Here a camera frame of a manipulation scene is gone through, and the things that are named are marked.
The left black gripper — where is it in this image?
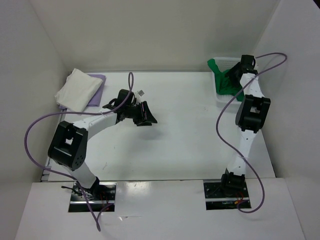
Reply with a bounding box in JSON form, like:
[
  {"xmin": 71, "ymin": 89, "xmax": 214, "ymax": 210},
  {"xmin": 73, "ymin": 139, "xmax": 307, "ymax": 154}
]
[{"xmin": 125, "ymin": 101, "xmax": 158, "ymax": 127}]

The green t shirt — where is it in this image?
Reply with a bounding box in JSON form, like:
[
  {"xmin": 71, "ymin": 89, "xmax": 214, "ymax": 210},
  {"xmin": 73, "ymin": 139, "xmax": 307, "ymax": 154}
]
[{"xmin": 207, "ymin": 58, "xmax": 242, "ymax": 96}]

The purple t shirt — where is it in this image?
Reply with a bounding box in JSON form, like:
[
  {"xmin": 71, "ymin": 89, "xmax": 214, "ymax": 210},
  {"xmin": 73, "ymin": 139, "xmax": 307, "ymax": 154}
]
[{"xmin": 57, "ymin": 73, "xmax": 107, "ymax": 110}]

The white t shirt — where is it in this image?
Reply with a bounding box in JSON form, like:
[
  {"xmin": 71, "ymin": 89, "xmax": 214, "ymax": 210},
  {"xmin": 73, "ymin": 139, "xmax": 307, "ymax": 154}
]
[{"xmin": 54, "ymin": 68, "xmax": 104, "ymax": 112}]

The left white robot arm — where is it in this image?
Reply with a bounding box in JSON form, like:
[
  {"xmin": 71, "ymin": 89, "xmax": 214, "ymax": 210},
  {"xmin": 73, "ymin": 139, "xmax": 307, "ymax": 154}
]
[{"xmin": 48, "ymin": 89, "xmax": 158, "ymax": 200}]

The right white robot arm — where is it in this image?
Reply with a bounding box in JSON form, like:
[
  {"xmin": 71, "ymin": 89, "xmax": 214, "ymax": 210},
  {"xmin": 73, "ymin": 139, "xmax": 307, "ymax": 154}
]
[{"xmin": 219, "ymin": 55, "xmax": 271, "ymax": 197}]

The white plastic basket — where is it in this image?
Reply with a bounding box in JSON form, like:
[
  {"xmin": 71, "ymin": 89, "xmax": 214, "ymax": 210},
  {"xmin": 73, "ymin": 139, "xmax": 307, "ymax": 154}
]
[{"xmin": 211, "ymin": 56, "xmax": 260, "ymax": 109}]

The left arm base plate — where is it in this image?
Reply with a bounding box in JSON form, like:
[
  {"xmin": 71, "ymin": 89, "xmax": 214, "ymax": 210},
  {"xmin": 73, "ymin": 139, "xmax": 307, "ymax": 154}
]
[{"xmin": 67, "ymin": 183, "xmax": 117, "ymax": 213}]

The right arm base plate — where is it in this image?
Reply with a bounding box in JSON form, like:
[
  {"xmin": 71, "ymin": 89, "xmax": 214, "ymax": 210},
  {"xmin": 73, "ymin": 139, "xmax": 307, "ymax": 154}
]
[{"xmin": 203, "ymin": 180, "xmax": 251, "ymax": 211}]

